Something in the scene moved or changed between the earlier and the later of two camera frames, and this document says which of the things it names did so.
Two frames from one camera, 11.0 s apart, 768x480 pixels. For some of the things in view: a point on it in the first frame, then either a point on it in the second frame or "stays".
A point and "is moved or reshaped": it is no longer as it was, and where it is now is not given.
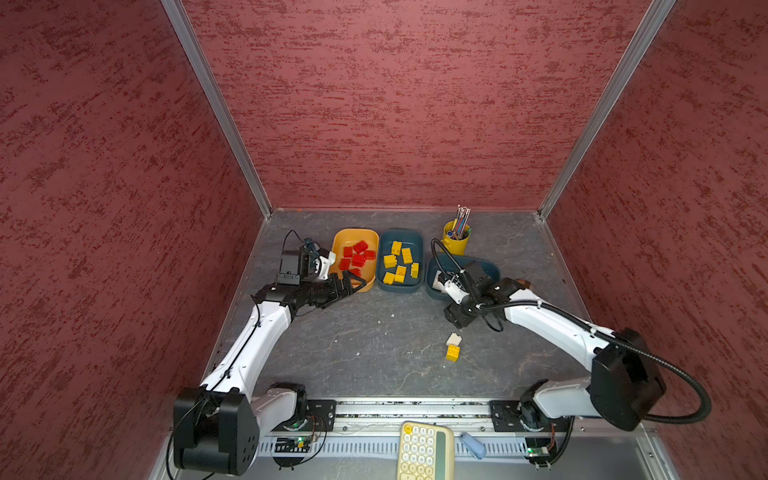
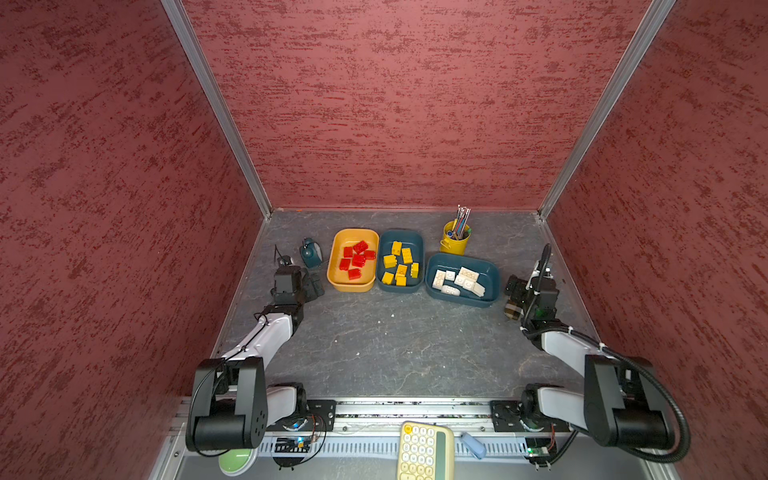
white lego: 454,339 is moved or reshaped
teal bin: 453,264 stays
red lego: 358,260 stays
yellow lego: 390,261 stays
